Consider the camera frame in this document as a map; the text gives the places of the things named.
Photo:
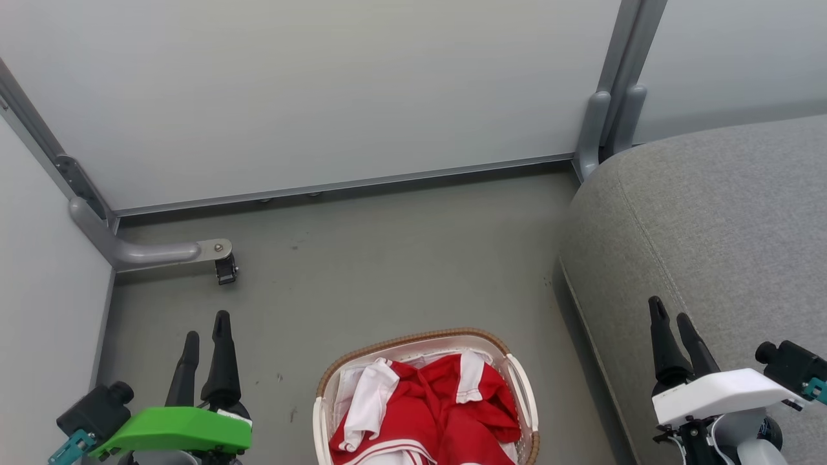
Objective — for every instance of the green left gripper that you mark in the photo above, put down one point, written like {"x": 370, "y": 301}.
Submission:
{"x": 177, "y": 429}

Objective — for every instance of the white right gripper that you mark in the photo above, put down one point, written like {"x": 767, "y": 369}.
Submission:
{"x": 717, "y": 391}

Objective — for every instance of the red and white garment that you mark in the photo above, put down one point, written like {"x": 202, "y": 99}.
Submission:
{"x": 446, "y": 413}

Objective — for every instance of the grey fabric sofa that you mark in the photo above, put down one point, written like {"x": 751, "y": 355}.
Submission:
{"x": 704, "y": 232}

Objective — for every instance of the black caster wheel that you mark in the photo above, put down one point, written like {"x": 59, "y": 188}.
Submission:
{"x": 226, "y": 271}

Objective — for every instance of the grey partition foot bar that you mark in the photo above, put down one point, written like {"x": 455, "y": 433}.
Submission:
{"x": 148, "y": 252}

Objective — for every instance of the white basket liner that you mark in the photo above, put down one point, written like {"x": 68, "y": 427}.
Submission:
{"x": 420, "y": 352}

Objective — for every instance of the white wicker-rimmed laundry basket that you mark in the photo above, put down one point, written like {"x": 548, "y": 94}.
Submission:
{"x": 423, "y": 342}

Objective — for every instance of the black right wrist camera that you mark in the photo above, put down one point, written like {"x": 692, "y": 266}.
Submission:
{"x": 793, "y": 368}

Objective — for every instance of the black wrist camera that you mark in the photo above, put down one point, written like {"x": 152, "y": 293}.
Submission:
{"x": 793, "y": 368}
{"x": 95, "y": 411}

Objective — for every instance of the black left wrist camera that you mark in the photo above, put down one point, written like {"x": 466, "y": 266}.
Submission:
{"x": 95, "y": 411}

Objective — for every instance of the teal right camera connector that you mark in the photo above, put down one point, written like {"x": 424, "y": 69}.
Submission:
{"x": 816, "y": 391}

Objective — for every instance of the teal camera connector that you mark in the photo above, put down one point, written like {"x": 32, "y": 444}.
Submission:
{"x": 70, "y": 449}
{"x": 816, "y": 391}

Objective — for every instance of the teal left camera connector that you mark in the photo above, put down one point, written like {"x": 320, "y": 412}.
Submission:
{"x": 70, "y": 449}

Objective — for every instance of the dark metal partition bracket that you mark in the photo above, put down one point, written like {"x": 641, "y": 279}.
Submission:
{"x": 81, "y": 184}

